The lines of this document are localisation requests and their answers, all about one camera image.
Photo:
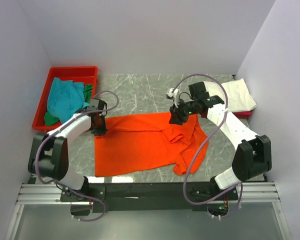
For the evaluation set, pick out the red plastic bin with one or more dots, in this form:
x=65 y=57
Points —
x=83 y=74

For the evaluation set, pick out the folded white t shirt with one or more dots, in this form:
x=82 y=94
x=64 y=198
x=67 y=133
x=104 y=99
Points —
x=239 y=98

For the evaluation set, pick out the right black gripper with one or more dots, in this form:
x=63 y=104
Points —
x=176 y=114

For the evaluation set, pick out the aluminium rail frame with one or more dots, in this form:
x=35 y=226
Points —
x=41 y=194

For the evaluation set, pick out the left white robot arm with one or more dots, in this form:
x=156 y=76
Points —
x=49 y=155

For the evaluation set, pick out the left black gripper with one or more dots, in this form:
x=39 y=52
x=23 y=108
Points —
x=101 y=131

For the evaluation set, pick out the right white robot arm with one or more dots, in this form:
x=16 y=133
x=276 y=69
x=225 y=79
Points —
x=253 y=152

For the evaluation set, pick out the orange t shirt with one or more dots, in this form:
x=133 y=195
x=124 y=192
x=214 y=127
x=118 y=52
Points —
x=141 y=142

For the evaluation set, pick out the folded red t shirt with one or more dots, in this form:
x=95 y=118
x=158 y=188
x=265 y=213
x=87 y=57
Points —
x=243 y=114

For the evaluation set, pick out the blue t shirt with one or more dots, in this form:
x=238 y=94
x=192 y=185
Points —
x=65 y=100

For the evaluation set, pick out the green t shirt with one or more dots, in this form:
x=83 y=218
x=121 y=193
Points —
x=88 y=92

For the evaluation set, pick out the black mounting base bar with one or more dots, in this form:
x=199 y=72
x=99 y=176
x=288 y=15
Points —
x=146 y=196

